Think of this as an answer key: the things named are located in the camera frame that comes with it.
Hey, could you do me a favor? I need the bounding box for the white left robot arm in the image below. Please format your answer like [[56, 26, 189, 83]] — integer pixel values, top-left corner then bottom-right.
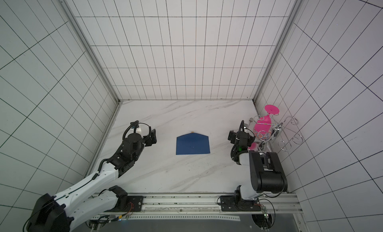
[[22, 120, 157, 232]]

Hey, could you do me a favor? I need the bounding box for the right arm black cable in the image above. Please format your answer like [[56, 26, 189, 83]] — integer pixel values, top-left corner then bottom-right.
[[254, 184, 286, 230]]

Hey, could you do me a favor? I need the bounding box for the red blue patterned bowl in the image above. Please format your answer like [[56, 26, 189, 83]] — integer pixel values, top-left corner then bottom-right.
[[256, 130, 272, 142]]

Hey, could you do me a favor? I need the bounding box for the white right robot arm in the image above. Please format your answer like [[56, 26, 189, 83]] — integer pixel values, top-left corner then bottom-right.
[[228, 121, 288, 202]]

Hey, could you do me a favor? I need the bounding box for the aluminium mounting rail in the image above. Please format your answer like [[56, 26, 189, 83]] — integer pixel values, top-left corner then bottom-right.
[[90, 193, 304, 224]]

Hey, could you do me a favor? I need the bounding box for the blue envelope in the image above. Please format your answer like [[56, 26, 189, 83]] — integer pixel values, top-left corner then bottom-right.
[[176, 132, 210, 155]]

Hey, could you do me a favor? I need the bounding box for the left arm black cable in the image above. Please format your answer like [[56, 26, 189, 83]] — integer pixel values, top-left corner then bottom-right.
[[86, 201, 135, 230]]

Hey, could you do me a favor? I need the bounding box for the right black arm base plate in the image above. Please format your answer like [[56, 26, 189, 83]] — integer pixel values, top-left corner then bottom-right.
[[217, 196, 261, 212]]

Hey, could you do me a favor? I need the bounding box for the pink wine glass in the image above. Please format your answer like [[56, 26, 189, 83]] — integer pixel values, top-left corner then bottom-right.
[[249, 104, 280, 151]]

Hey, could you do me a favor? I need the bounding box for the silver wire glass rack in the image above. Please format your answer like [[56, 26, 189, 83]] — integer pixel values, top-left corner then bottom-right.
[[259, 116, 304, 153]]

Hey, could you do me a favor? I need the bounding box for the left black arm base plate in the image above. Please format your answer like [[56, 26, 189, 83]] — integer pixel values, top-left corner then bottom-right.
[[116, 196, 144, 213]]

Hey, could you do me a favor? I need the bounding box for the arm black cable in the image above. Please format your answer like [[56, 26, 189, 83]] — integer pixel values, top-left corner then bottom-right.
[[254, 184, 286, 230], [86, 201, 135, 230]]

